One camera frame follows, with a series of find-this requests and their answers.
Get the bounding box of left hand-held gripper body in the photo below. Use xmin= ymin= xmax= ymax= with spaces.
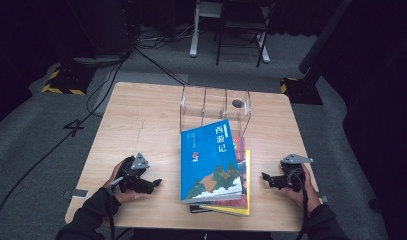
xmin=116 ymin=152 xmax=156 ymax=195

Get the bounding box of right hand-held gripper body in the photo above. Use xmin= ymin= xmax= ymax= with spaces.
xmin=279 ymin=153 xmax=315 ymax=193

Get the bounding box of yellow book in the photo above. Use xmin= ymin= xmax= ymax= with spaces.
xmin=199 ymin=149 xmax=252 ymax=217

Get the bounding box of red illustrated book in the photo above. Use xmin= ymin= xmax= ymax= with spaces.
xmin=204 ymin=134 xmax=249 ymax=210

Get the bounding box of blue book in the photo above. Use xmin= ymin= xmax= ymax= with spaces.
xmin=179 ymin=118 xmax=244 ymax=205

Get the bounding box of clear acrylic book rack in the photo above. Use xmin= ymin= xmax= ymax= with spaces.
xmin=178 ymin=84 xmax=253 ymax=138

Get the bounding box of person's left hand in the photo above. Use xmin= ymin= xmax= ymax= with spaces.
xmin=102 ymin=159 xmax=142 ymax=205

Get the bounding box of person's right hand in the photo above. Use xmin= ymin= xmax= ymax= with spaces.
xmin=279 ymin=163 xmax=323 ymax=215

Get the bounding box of black base with yellow stripes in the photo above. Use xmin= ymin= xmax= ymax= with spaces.
xmin=40 ymin=64 xmax=98 ymax=96
xmin=279 ymin=76 xmax=325 ymax=107

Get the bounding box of black slanted pole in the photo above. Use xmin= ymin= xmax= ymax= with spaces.
xmin=297 ymin=0 xmax=354 ymax=75

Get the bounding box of dark equipment cabinet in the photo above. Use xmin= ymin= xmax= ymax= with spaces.
xmin=65 ymin=0 xmax=139 ymax=59

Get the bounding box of black metal chair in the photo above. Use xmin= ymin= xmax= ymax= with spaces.
xmin=214 ymin=0 xmax=279 ymax=68

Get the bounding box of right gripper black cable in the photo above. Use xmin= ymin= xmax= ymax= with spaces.
xmin=289 ymin=167 xmax=311 ymax=240

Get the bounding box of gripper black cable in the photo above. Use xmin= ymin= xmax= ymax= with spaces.
xmin=105 ymin=176 xmax=125 ymax=240
xmin=289 ymin=167 xmax=311 ymax=240

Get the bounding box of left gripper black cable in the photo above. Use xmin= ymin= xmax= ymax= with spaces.
xmin=105 ymin=176 xmax=125 ymax=240

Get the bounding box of long black floor cable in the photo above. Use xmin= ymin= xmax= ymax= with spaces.
xmin=0 ymin=49 xmax=132 ymax=234

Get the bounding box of thin black floor cable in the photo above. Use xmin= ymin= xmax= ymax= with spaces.
xmin=133 ymin=45 xmax=189 ymax=86

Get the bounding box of bundle of floor cables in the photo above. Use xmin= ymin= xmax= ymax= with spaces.
xmin=134 ymin=22 xmax=196 ymax=50

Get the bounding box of white desk frame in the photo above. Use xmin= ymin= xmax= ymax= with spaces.
xmin=188 ymin=0 xmax=272 ymax=65

